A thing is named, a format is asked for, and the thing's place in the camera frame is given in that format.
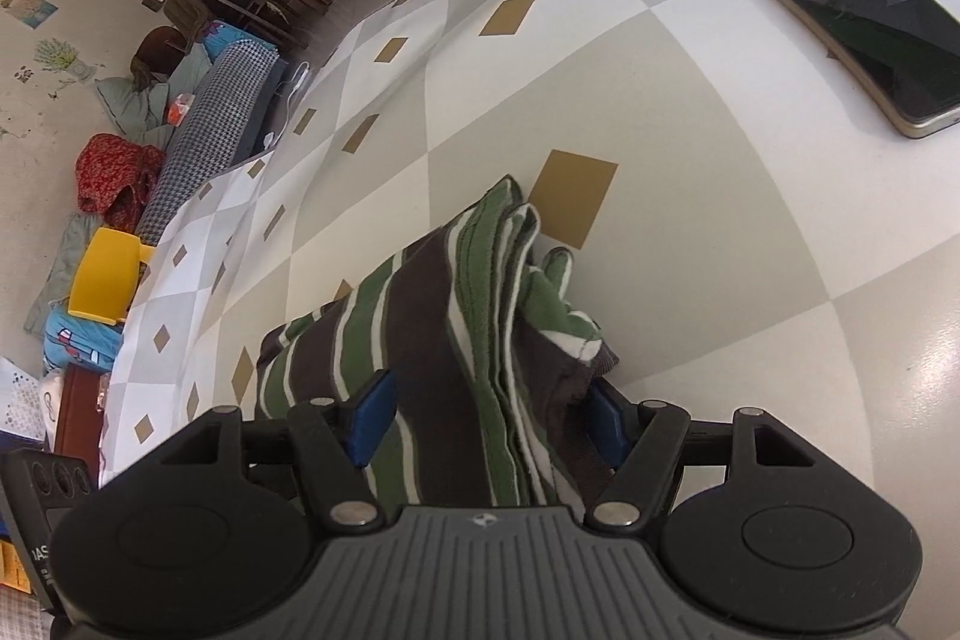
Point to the lavender wall sticker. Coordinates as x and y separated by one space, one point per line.
67 61

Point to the yellow plastic chair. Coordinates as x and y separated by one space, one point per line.
105 276

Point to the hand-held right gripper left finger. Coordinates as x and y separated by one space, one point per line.
371 419

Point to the white power strip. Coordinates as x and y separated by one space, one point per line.
296 78

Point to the brown round-back chair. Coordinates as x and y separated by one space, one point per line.
154 55

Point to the diamond-patterned tablecloth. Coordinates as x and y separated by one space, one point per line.
712 220

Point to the houndstooth sofa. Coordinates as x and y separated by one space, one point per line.
210 123

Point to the orange snack packet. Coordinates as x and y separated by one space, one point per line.
181 109

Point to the blue cartoon blanket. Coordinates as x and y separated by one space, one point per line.
79 340

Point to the grey-green flat cushion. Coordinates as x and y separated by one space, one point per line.
60 272

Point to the red patterned cloth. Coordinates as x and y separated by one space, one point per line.
116 171

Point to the black smartphone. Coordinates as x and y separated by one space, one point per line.
862 10

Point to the brown wooden cabinet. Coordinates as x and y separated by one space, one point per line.
79 422

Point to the grey-green upright pillow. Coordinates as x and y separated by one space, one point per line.
131 108

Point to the yellow carton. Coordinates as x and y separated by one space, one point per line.
13 565

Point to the white bag with loop logo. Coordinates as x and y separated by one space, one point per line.
54 404

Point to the white laundry basket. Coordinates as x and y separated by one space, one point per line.
19 396

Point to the olive jacket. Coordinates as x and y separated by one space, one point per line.
187 14

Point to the blue patterned cloth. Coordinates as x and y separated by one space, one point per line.
225 40

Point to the green brown striped t-shirt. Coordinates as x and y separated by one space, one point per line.
420 347

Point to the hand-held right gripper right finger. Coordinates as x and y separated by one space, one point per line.
609 426

